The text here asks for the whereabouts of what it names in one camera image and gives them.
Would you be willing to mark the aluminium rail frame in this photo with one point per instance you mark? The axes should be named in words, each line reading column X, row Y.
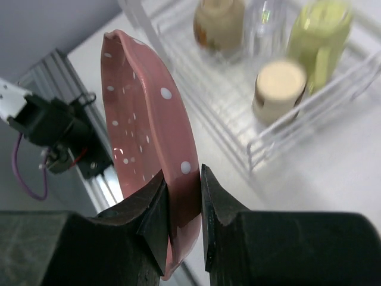
column 56, row 78

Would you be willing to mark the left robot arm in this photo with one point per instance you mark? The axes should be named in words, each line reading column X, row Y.
column 42, row 122

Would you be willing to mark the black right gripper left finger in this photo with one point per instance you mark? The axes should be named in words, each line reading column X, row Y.
column 125, row 244

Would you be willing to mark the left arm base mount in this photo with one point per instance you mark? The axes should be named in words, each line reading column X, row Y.
column 79, row 146

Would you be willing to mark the pink dotted plate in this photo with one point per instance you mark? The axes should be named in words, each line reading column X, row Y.
column 150, row 132

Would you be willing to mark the beige bowl with flower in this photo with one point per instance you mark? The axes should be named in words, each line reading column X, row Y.
column 218, row 26

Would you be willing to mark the yellow-green mug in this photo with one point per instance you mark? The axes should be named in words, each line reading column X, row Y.
column 317, row 40

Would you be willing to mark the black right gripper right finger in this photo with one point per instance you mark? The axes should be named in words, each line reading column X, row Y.
column 252, row 247

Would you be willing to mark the white wire dish rack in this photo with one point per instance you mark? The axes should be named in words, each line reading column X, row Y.
column 220, row 86

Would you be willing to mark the clear drinking glass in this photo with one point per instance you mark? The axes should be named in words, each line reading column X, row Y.
column 265, row 33

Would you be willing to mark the small steel cup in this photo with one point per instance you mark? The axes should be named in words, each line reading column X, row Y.
column 279, row 87

